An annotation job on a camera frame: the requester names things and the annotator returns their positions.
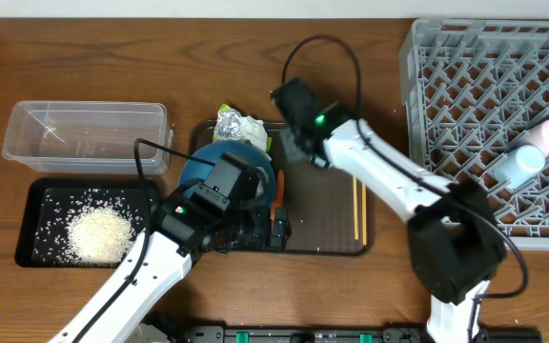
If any clear plastic bin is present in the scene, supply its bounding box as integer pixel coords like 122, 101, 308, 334
2, 100, 173, 174

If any orange carrot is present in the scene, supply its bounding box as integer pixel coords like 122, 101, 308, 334
270, 169, 285, 220

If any dark blue bowl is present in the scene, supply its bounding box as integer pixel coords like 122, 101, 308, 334
178, 140, 276, 206

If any black waste tray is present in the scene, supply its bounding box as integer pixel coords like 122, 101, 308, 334
14, 178, 146, 268

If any brown serving tray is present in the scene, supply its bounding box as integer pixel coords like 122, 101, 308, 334
187, 118, 376, 257

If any white rice pile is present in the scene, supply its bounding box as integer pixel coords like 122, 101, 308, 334
33, 188, 145, 266

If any grey dishwasher rack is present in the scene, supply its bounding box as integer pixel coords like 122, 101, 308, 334
399, 19, 549, 251

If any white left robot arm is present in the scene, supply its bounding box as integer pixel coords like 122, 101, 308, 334
53, 179, 291, 342

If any wooden chopstick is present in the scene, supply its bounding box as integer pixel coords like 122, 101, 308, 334
352, 176, 359, 241
361, 183, 368, 246

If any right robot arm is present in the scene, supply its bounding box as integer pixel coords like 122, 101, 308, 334
273, 97, 506, 342

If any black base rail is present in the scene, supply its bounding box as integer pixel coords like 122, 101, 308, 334
126, 312, 542, 343

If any light blue plastic cup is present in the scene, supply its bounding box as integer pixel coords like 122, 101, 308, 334
494, 145, 545, 190

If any crumpled foil snack wrapper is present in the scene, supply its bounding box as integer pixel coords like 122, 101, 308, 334
213, 104, 271, 152

